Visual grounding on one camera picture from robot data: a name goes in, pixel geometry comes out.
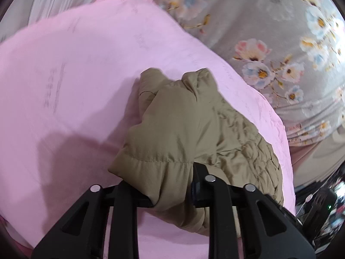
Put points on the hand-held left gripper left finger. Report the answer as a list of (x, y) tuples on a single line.
[(124, 213)]

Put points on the olive quilted jacket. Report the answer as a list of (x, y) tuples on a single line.
[(194, 140)]

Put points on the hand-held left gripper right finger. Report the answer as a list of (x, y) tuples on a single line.
[(218, 210)]

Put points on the grey floral bed sheet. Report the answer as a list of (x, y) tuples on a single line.
[(269, 45)]

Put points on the white cloth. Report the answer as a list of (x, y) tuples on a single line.
[(54, 2)]

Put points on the pink blanket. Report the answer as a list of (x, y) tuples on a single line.
[(80, 99)]

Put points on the beige cloth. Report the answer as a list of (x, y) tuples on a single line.
[(320, 159)]

